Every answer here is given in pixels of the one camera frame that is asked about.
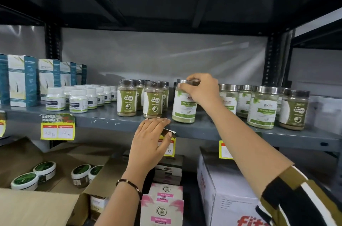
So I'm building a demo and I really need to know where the person's right hand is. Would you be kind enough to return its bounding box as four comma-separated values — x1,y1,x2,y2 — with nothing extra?
177,73,221,113

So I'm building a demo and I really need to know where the person's left hand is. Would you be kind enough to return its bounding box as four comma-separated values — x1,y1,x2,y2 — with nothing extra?
126,117,173,179

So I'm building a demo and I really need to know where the yellow price label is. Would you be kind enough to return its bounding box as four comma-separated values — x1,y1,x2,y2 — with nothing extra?
157,128,177,157
219,140,234,160
0,112,6,138
40,113,76,141

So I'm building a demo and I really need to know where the white label green powder jar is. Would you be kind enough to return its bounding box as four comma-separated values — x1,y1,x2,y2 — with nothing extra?
247,86,280,130
275,87,290,122
236,85,256,119
172,79,201,124
219,83,239,116

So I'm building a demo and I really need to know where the person's left forearm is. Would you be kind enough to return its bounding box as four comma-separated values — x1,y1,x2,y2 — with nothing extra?
95,170,154,226

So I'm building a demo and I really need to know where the person's right forearm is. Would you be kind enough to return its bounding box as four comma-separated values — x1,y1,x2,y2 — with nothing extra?
207,100,295,199

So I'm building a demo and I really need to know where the stack of dark boxes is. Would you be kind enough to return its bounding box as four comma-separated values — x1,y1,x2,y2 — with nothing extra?
153,153,185,187

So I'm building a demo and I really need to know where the pink and white box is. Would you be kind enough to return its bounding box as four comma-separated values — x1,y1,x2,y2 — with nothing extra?
140,194,184,226
148,182,184,203

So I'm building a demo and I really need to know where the grey metal shelving rack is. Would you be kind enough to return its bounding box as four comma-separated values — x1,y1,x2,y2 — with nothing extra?
0,0,342,159

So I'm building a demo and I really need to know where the white tub green lid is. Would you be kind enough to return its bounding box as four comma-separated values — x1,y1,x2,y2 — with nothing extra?
10,172,39,191
88,165,104,181
71,164,91,188
33,161,57,183

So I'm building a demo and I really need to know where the white cardboard carton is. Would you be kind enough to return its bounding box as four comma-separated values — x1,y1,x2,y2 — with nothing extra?
197,146,271,226

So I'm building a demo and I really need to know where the row of small white bottles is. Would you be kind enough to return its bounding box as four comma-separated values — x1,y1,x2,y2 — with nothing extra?
46,84,118,114

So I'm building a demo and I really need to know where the teal and white box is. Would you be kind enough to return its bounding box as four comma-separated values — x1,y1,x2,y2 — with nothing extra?
60,62,78,87
0,54,11,106
7,54,38,108
76,64,87,86
38,59,61,101

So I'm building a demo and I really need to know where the open brown cardboard box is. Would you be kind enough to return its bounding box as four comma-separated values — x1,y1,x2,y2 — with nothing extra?
0,137,129,226

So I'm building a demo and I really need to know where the striped olive black sleeve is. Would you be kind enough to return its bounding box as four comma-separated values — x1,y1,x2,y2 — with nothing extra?
260,165,342,226

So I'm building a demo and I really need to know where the black thin bracelet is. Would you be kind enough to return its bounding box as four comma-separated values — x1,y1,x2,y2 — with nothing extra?
116,179,143,198

